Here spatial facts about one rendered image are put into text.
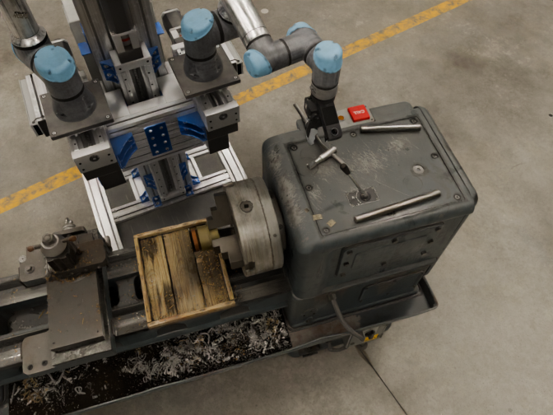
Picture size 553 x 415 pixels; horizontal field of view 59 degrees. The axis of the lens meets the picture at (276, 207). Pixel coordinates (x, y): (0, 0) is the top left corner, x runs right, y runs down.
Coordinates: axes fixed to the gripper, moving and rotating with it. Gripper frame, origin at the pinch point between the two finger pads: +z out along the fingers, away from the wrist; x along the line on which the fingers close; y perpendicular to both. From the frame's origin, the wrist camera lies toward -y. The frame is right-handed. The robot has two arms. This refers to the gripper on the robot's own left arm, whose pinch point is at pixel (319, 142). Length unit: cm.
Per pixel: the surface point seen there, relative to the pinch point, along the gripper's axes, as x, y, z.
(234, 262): 34.7, -25.2, 17.1
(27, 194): 138, 105, 129
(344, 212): 0.2, -24.5, 3.6
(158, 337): 67, -28, 58
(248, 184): 24.7, -5.1, 7.0
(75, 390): 103, -34, 75
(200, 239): 43.4, -14.2, 17.5
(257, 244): 27.2, -24.3, 11.1
